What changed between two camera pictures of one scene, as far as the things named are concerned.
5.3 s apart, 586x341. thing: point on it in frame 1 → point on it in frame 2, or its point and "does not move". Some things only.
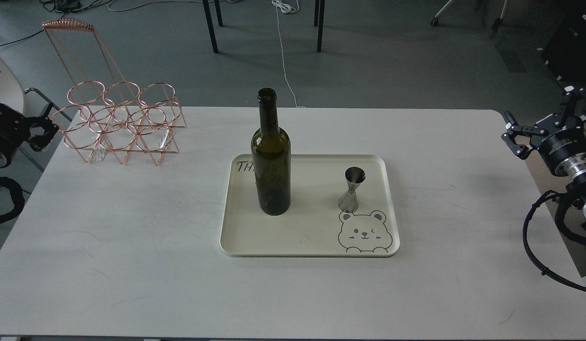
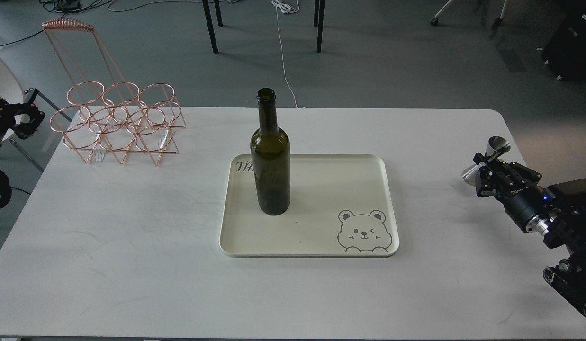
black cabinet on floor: (571, 51) does not move
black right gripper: (566, 135) → (533, 207)
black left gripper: (8, 128) → (2, 119)
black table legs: (316, 21) does not move
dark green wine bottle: (271, 158) does not move
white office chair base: (496, 25) does not move
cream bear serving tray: (314, 226) does not move
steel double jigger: (348, 202) → (495, 146)
